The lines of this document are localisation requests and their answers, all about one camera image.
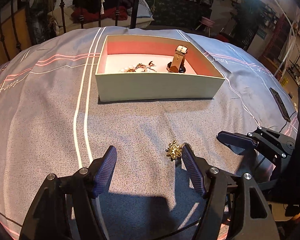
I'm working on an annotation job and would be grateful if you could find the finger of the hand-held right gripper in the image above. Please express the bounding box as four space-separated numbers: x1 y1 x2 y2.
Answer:
217 126 295 164

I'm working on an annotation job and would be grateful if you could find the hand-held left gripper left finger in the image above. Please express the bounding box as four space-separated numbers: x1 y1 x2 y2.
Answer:
19 145 117 240

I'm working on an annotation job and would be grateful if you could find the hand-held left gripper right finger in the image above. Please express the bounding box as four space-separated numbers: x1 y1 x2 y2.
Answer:
181 144 281 240

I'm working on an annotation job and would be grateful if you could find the gold flower brooch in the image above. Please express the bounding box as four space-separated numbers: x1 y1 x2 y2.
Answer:
166 142 188 161

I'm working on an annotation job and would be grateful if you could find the pale green box pink inside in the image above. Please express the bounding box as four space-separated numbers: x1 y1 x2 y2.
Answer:
95 35 226 103

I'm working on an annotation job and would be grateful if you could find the wristwatch with tan strap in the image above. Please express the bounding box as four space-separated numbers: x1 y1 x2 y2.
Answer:
167 45 188 74

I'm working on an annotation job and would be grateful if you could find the white pearl bracelet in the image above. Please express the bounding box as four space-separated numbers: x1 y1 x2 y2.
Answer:
119 66 146 73

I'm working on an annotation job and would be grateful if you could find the gold ring cluster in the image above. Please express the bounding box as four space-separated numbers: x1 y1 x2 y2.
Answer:
135 60 157 72

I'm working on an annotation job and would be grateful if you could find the black smartphone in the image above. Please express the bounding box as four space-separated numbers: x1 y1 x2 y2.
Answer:
270 87 291 122

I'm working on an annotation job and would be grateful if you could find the grey striped blanket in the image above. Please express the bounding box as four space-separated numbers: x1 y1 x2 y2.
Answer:
0 26 300 240

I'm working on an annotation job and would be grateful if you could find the wooden display cabinet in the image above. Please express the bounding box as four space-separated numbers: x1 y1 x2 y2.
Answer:
262 12 300 81

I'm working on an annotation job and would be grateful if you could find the pink stool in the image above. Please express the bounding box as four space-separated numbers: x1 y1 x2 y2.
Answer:
195 16 215 36

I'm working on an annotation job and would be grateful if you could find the dark potted plant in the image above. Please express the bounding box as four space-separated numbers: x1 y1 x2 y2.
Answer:
230 0 265 51

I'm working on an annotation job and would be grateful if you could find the green patterned counter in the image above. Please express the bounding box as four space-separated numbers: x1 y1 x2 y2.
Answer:
145 0 213 29

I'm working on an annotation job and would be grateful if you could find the red cloth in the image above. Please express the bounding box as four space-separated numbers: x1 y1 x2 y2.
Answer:
70 6 128 23

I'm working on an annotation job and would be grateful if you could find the white hanging swing seat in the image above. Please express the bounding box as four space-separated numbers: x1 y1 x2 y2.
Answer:
48 0 154 30

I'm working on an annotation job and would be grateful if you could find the black clothes pile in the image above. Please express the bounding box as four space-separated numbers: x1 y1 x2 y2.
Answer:
72 0 135 13

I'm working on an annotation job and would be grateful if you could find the black metal bed frame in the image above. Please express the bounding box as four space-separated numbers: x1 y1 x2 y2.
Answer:
0 0 143 68

